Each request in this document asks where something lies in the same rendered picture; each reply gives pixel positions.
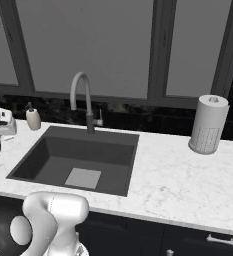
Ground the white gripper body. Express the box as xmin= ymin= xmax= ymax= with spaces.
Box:
xmin=0 ymin=118 xmax=18 ymax=137

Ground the dark grey sink basin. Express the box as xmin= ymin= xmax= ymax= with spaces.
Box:
xmin=6 ymin=124 xmax=141 ymax=198

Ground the cream soap dispenser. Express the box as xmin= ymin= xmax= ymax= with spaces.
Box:
xmin=25 ymin=101 xmax=42 ymax=132

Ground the grey curved tap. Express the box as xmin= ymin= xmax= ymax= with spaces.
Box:
xmin=69 ymin=71 xmax=105 ymax=136

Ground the black cupboard front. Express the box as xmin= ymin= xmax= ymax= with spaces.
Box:
xmin=75 ymin=211 xmax=166 ymax=256

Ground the grey framed window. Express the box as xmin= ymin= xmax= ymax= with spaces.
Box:
xmin=0 ymin=0 xmax=233 ymax=110

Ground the white paper towel roll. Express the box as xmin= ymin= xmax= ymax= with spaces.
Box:
xmin=187 ymin=94 xmax=230 ymax=156

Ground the black drawer front with handle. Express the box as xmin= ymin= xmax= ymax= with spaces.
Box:
xmin=160 ymin=224 xmax=233 ymax=256

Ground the white drawer handle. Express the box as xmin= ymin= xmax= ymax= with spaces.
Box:
xmin=206 ymin=233 xmax=233 ymax=247

